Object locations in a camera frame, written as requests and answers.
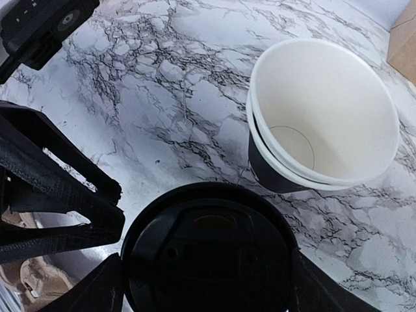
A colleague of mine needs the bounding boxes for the black plastic cup lid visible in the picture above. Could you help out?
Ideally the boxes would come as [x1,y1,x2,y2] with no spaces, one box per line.
[121,182,297,311]

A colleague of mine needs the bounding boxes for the brown paper bag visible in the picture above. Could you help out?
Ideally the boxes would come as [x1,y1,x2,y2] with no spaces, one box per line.
[387,0,416,85]

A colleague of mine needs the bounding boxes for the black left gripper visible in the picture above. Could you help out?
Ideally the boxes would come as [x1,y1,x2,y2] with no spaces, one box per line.
[1,0,99,83]

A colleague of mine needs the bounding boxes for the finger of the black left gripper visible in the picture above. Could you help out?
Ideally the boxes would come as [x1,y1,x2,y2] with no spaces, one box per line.
[1,101,121,215]
[1,194,125,263]

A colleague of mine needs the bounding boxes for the brown cardboard cup carrier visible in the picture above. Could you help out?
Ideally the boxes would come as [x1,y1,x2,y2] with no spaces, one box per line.
[0,207,79,312]

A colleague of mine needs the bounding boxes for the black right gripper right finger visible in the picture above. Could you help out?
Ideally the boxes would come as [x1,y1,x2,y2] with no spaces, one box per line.
[289,249,377,312]

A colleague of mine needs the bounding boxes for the stacked black paper cups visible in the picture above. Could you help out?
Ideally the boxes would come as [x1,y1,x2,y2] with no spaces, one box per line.
[246,38,400,194]

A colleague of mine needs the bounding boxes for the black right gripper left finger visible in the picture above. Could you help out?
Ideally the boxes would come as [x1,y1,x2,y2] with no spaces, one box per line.
[40,253,124,312]

